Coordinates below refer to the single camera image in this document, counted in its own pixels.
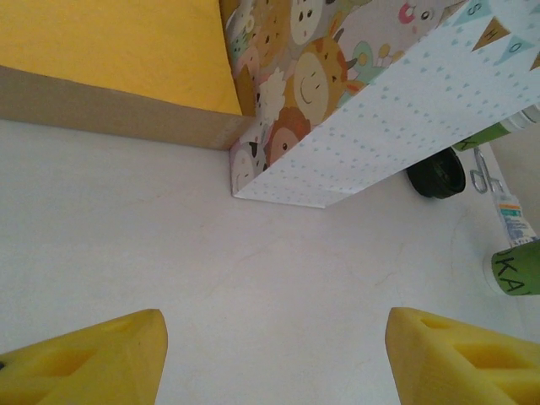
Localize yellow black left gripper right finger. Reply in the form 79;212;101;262
386;306;540;405

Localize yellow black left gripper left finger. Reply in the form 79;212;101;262
0;308;169;405

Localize white paper gift bag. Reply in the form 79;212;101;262
219;0;540;210

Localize small printed sachet packet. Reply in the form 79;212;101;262
491;181;540;250

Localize black cup lid stack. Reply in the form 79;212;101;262
406;148;467;200

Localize green white paper cup stack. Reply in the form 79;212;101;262
451;107;540;153

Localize brown cardboard box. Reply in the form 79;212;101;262
0;0;257;152

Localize yellow napkin stack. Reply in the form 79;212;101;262
0;0;244;116

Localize metal wire tongs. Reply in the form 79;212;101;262
468;145;503;195

